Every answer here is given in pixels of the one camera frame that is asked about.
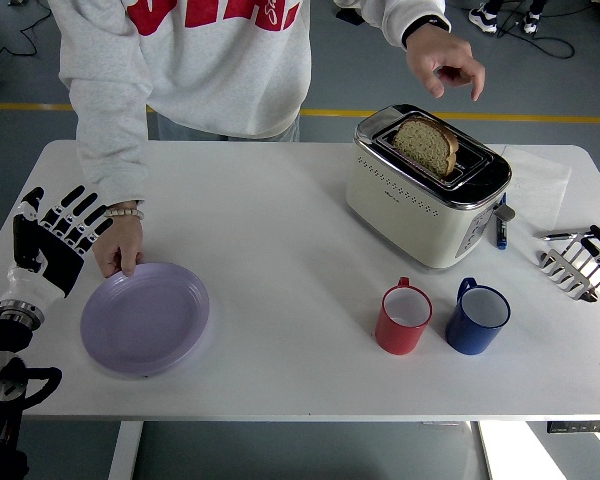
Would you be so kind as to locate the black wrist band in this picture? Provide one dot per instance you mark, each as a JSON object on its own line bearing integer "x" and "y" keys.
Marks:
{"x": 425, "y": 25}

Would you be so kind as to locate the person's right hand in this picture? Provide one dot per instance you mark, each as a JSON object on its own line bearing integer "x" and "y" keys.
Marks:
{"x": 117, "y": 245}

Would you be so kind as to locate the cream and chrome toaster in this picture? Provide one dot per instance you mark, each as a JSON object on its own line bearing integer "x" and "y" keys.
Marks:
{"x": 405, "y": 220}

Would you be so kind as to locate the blue marker pen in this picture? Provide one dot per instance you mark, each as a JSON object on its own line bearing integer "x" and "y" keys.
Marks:
{"x": 501, "y": 235}

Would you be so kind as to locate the person's right forearm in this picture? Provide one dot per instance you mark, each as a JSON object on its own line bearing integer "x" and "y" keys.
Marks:
{"x": 112, "y": 170}

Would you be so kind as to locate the person's left forearm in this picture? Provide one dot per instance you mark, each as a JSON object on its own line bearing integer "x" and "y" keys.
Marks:
{"x": 410, "y": 15}

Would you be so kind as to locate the purple plate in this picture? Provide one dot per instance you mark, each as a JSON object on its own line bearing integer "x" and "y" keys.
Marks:
{"x": 145, "y": 320}

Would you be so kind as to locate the black and silver pen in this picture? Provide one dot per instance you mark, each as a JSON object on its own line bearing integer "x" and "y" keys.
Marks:
{"x": 555, "y": 235}

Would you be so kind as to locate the person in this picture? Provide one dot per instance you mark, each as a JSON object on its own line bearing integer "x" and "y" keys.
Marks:
{"x": 482, "y": 20}
{"x": 205, "y": 75}

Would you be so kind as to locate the black table control panel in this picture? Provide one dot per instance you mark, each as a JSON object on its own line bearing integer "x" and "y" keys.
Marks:
{"x": 580, "y": 427}

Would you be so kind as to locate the blue mug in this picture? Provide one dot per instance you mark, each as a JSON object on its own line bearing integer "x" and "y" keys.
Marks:
{"x": 470, "y": 340}

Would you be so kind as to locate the brown bread slice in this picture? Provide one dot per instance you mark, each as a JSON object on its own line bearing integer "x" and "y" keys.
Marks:
{"x": 425, "y": 145}

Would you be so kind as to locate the red mug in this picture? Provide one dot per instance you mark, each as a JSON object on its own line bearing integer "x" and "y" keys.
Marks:
{"x": 395, "y": 337}

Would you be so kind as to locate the white table leg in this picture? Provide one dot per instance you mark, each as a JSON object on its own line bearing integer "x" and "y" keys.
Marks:
{"x": 125, "y": 450}
{"x": 485, "y": 450}

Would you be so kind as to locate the person's left hand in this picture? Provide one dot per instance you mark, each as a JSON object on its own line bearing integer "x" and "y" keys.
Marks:
{"x": 440, "y": 55}

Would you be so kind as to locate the white paper sheet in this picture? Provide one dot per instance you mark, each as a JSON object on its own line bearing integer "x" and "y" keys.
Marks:
{"x": 540, "y": 180}

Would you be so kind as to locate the silver metal toast rack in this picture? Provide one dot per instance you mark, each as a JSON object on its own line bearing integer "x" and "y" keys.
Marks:
{"x": 555, "y": 265}

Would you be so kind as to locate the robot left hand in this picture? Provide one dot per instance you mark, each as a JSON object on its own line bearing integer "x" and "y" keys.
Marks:
{"x": 57, "y": 262}

